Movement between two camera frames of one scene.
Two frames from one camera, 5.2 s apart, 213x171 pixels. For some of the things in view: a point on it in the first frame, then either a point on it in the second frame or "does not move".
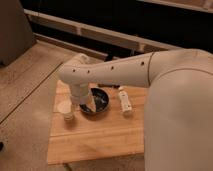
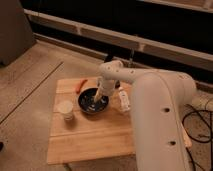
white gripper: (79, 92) -> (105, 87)
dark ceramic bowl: (100, 101) does not move
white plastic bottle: (125, 101) does not move
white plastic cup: (65, 107) does not move
